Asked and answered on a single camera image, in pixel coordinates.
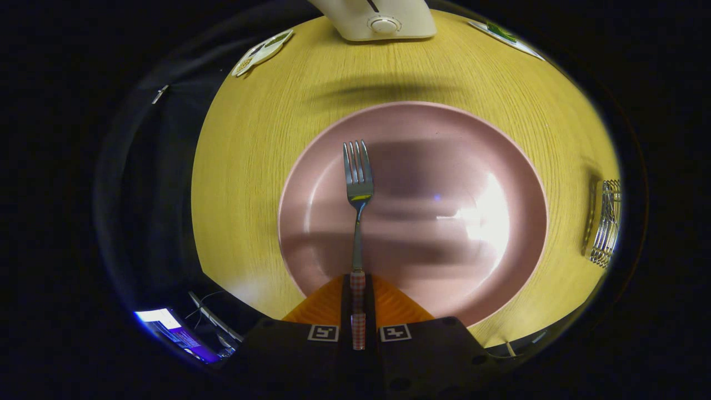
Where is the fork with red checked handle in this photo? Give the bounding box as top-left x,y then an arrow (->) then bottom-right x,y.
342,140 -> 374,351

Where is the lit phone screen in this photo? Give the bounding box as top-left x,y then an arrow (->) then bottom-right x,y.
134,308 -> 220,364

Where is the white toaster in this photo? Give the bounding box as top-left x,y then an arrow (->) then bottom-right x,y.
308,0 -> 438,42

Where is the metal wire cutlery basket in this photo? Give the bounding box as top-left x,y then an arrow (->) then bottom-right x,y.
580,177 -> 622,268

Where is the grey device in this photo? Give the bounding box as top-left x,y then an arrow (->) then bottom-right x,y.
188,291 -> 245,344

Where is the white coaster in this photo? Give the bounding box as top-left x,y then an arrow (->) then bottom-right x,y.
468,20 -> 545,61

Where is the pink plate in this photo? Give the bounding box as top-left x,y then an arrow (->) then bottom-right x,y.
278,101 -> 549,328

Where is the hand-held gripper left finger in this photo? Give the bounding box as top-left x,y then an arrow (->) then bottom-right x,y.
239,273 -> 353,400

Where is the small white snack dish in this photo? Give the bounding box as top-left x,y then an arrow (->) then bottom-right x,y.
232,29 -> 294,78

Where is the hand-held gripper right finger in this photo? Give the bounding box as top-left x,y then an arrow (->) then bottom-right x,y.
364,273 -> 498,400

